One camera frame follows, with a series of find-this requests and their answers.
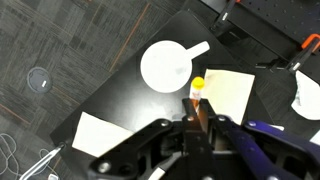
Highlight thin white floor cable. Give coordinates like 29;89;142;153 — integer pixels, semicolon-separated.
0;133;22;180

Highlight black perforated breadboard table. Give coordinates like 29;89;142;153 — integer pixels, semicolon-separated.
199;0;320;73

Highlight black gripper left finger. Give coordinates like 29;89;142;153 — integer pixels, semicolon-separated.
87;98;218;180

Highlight orange-handled black clamp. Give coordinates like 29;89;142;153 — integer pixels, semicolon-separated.
256;33;320;75
209;0;242;33

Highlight large brown paper bag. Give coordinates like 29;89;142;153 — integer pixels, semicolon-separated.
71;111;136;158

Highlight round grey floor outlet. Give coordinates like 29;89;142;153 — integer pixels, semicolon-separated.
26;66;53;94

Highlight plain brown paper bag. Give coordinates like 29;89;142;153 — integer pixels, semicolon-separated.
199;68;256;126

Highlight chrome tube chair frame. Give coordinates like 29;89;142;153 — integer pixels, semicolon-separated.
19;143;66;180

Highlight white crumpled cloth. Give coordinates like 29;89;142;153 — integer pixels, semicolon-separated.
290;70;320;121

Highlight orange marker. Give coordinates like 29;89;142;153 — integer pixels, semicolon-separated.
189;76;206;115

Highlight white ceramic mug cup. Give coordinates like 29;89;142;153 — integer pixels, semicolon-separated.
139;40;211;94

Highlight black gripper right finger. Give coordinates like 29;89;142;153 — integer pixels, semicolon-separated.
199;98;320;180

